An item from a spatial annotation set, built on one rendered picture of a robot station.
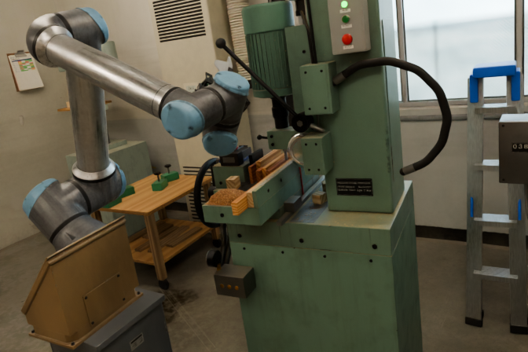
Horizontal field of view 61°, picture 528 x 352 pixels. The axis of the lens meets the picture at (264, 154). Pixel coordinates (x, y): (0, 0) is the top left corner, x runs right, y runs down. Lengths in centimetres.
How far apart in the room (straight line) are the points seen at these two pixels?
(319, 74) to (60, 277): 99
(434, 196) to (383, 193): 155
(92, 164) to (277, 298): 81
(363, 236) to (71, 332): 95
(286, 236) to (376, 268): 31
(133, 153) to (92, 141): 222
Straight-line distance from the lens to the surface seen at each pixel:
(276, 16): 153
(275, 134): 163
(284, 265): 159
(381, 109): 141
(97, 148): 165
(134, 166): 385
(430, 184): 299
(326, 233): 147
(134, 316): 168
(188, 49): 323
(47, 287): 157
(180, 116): 100
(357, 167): 147
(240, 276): 160
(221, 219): 147
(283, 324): 173
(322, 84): 136
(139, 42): 396
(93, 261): 161
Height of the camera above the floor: 139
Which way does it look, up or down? 14 degrees down
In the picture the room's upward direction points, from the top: 8 degrees counter-clockwise
